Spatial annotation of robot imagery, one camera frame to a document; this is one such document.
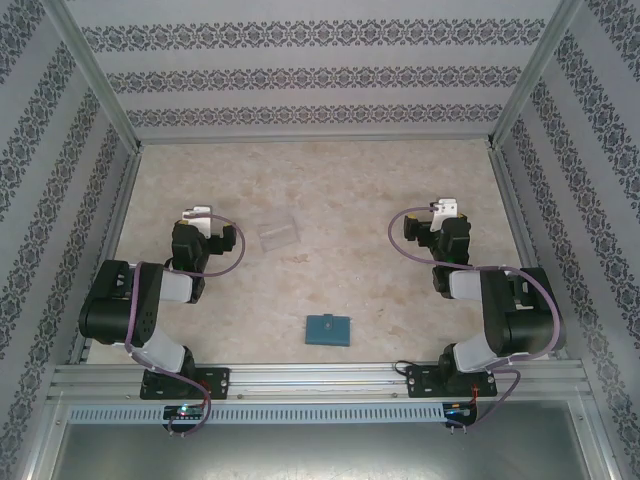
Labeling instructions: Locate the clear plastic card stand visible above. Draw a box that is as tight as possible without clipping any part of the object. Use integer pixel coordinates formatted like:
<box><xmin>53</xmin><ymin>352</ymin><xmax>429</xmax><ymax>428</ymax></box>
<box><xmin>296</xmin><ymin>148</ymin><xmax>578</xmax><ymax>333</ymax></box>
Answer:
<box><xmin>257</xmin><ymin>215</ymin><xmax>301</xmax><ymax>251</ymax></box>

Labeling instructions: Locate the teal card holder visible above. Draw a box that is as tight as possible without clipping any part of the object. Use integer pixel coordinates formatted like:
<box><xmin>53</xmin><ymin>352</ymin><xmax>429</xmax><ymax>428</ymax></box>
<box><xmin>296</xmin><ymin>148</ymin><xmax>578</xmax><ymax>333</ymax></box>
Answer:
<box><xmin>303</xmin><ymin>312</ymin><xmax>354</xmax><ymax>347</ymax></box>

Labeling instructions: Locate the grey metal panel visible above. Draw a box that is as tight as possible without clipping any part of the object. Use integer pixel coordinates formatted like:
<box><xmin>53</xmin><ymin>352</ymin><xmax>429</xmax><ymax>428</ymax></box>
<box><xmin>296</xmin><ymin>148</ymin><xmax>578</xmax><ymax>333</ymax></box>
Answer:
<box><xmin>47</xmin><ymin>422</ymin><xmax>609</xmax><ymax>480</ymax></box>

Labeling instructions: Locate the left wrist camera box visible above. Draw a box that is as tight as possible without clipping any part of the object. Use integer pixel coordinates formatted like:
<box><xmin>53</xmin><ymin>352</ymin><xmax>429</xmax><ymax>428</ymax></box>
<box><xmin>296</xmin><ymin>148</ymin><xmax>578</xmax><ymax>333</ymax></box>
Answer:
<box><xmin>180</xmin><ymin>203</ymin><xmax>215</xmax><ymax>237</ymax></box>

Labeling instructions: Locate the aluminium side rail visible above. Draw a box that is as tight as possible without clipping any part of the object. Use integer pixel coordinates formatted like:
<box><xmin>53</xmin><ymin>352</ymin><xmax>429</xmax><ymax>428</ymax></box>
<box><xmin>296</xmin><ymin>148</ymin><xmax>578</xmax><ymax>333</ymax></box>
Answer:
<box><xmin>487</xmin><ymin>144</ymin><xmax>571</xmax><ymax>361</ymax></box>
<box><xmin>67</xmin><ymin>147</ymin><xmax>144</xmax><ymax>365</ymax></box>

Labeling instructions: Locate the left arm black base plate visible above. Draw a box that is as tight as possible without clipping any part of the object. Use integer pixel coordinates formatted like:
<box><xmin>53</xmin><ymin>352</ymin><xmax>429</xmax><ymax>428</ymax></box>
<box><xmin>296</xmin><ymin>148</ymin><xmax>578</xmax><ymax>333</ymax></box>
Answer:
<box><xmin>139</xmin><ymin>366</ymin><xmax>232</xmax><ymax>401</ymax></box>

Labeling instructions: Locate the aluminium back rail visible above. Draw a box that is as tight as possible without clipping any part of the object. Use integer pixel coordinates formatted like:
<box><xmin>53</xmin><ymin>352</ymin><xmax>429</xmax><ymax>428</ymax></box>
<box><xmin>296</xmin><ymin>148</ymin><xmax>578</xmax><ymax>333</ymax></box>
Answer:
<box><xmin>134</xmin><ymin>133</ymin><xmax>496</xmax><ymax>147</ymax></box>

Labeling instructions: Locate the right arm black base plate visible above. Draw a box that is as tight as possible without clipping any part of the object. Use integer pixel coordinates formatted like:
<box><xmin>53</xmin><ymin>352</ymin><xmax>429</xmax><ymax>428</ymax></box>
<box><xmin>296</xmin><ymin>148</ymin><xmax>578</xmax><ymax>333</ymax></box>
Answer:
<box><xmin>405</xmin><ymin>363</ymin><xmax>500</xmax><ymax>400</ymax></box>

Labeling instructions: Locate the aluminium frame post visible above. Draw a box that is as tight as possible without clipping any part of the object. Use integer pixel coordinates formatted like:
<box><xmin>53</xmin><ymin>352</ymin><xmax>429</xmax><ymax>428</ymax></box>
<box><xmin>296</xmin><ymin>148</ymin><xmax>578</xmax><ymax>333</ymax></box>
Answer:
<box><xmin>485</xmin><ymin>0</ymin><xmax>586</xmax><ymax>151</ymax></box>
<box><xmin>39</xmin><ymin>0</ymin><xmax>146</xmax><ymax>154</ymax></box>

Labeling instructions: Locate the aluminium mounting rail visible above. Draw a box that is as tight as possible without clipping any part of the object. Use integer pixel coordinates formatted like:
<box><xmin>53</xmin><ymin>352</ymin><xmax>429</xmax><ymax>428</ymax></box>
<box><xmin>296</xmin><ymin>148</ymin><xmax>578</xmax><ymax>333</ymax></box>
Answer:
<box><xmin>47</xmin><ymin>360</ymin><xmax>586</xmax><ymax>401</ymax></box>

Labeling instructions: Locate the slotted grey cable duct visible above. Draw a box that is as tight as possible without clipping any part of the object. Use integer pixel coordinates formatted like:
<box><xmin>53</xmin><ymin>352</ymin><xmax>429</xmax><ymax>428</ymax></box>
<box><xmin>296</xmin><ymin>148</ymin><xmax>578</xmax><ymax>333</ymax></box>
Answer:
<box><xmin>67</xmin><ymin>403</ymin><xmax>446</xmax><ymax>424</ymax></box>

